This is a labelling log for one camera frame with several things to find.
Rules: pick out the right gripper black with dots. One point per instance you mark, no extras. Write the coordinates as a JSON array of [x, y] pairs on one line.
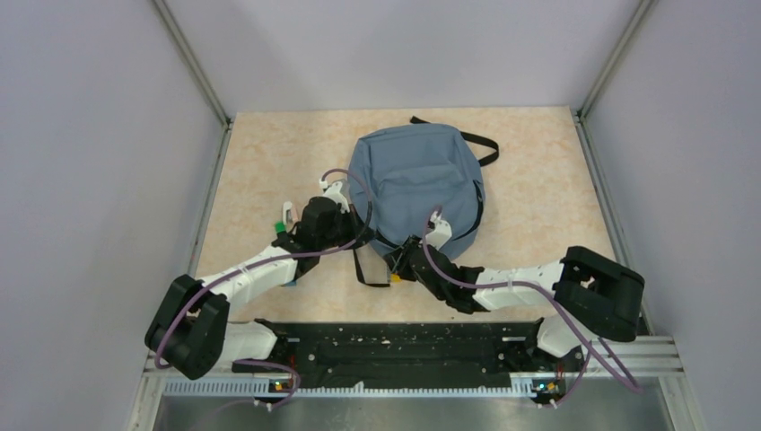
[[398, 259]]

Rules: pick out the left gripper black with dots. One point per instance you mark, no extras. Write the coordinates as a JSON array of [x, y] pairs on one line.
[[361, 234]]

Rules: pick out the blue grey student backpack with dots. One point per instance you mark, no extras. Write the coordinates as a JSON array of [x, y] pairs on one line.
[[400, 174]]

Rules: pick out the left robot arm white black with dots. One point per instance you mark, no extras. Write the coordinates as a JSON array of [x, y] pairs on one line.
[[191, 331]]

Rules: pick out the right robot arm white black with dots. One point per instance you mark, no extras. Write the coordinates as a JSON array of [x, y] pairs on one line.
[[593, 296]]

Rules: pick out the pink white small eraser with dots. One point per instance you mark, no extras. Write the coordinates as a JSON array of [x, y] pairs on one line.
[[288, 213]]

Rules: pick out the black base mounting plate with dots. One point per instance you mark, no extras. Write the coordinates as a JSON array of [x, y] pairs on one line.
[[414, 355]]

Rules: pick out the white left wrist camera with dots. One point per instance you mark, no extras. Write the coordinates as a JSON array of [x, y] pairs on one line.
[[338, 192]]

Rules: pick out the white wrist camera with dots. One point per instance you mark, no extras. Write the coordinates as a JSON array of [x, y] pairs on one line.
[[437, 232], [338, 192]]

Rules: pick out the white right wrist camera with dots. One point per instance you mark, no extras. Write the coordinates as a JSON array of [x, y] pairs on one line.
[[437, 232]]

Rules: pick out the aluminium front rail frame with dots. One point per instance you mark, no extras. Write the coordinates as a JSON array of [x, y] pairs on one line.
[[648, 368]]

